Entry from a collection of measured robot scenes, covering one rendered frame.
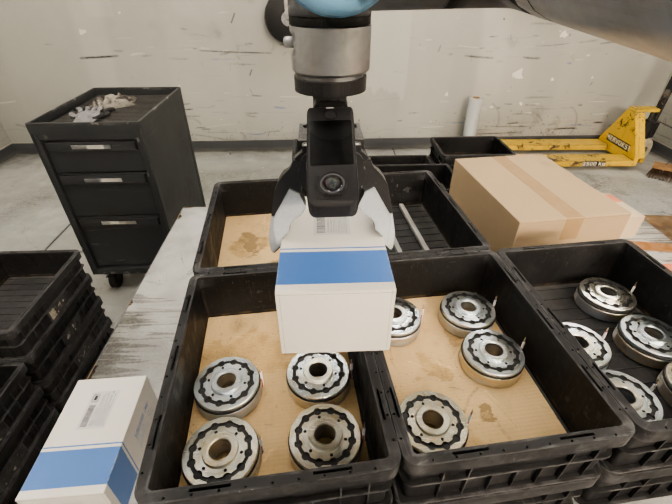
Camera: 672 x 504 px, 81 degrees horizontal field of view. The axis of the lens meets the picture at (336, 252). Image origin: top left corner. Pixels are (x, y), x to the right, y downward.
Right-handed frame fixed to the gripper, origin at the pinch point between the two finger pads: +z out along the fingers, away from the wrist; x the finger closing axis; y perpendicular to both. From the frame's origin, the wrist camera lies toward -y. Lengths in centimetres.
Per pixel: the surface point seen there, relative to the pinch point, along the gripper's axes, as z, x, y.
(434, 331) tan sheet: 27.8, -19.8, 12.8
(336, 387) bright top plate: 24.7, -0.4, -1.2
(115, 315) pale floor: 110, 104, 108
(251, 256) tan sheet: 28, 18, 39
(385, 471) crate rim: 18.1, -5.3, -17.4
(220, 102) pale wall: 65, 88, 329
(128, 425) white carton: 31.9, 33.4, -1.7
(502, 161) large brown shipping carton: 20, -57, 77
